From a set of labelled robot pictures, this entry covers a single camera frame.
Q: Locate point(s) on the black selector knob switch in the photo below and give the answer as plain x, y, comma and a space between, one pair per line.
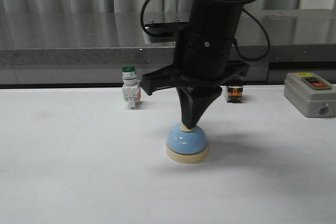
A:
233, 94

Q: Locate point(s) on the blue and cream call bell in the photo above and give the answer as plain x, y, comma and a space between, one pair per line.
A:
187, 146

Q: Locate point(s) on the green pushbutton switch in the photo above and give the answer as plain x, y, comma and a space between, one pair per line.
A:
131, 89

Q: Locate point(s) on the grey stone counter ledge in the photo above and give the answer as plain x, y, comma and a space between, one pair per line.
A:
90, 49

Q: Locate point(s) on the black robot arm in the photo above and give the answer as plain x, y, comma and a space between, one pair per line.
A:
215, 19

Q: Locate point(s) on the black wrist camera mount plate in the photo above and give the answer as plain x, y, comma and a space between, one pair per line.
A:
166, 32

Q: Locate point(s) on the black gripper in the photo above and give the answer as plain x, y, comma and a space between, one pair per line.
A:
199, 62

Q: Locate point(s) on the grey on-off switch box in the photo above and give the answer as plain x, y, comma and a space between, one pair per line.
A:
313, 96

